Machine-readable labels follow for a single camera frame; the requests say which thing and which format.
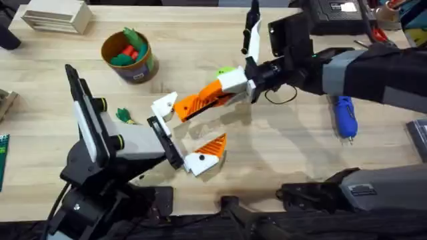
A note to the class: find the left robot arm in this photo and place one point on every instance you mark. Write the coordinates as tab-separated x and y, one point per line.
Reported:
90	210

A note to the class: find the right wrist upright plate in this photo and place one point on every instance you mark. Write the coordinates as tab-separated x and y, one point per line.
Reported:
255	36

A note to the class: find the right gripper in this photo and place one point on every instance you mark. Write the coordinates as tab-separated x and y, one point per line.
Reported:
271	71

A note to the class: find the green vegetable toy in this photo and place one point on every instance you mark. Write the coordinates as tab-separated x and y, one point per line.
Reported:
124	115

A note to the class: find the black rail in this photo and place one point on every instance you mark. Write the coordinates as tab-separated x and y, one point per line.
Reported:
213	230

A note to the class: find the black tool case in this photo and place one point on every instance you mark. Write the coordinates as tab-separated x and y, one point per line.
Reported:
340	15

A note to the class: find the left wrist upright plate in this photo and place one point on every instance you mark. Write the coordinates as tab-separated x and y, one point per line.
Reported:
87	116

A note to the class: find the dark flat booklet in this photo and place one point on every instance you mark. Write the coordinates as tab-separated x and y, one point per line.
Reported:
418	138

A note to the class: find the small wooden block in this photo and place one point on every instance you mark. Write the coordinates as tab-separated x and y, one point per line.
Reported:
6	103

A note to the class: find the pale wooden box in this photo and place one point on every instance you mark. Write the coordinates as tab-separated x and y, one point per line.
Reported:
56	15

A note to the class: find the brown tub with toys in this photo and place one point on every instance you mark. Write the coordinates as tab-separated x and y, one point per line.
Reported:
128	53

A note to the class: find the green board with blocks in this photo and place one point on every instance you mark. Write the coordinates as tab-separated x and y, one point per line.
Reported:
3	160

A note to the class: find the green disc with holes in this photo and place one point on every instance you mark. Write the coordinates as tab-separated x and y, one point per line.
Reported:
226	70

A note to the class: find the blue electric screwdriver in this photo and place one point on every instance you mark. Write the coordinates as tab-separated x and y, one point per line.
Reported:
345	116

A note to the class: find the tape roll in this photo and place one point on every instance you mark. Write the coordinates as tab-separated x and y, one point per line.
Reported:
388	16

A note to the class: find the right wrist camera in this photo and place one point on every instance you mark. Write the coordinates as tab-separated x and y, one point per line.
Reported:
290	33

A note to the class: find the orange ribbed wedge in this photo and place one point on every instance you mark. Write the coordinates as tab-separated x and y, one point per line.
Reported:
188	107

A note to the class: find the black object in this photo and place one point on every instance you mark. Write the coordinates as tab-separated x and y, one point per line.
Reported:
8	26

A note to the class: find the yellow and blue box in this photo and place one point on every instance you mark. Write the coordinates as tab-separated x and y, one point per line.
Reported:
415	23

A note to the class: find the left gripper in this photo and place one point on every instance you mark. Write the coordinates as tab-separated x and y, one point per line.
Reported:
140	143

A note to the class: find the wrist upright plate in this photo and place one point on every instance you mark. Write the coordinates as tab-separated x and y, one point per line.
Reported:
87	116
255	36

